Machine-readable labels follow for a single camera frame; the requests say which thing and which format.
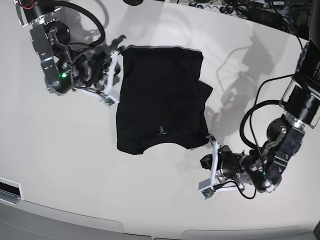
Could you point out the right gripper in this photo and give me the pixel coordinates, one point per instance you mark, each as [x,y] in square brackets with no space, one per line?
[93,70]

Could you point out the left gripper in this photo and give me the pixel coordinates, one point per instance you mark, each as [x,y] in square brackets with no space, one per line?
[228,166]

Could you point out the black t-shirt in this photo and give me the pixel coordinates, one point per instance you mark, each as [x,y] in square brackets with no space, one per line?
[162,99]

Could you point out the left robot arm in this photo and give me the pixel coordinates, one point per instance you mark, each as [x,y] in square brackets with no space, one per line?
[264,166]

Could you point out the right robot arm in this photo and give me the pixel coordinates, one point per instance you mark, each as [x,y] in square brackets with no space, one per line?
[51,40]

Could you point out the white power strip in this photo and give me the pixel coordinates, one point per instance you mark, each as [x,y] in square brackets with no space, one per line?
[224,9]

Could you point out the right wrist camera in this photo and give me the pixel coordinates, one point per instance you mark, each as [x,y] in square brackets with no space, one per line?
[111,98]

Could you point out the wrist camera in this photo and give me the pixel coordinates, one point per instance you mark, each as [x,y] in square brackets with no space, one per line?
[207,189]
[111,98]

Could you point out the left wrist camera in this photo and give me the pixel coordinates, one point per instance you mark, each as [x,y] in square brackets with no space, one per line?
[207,189]

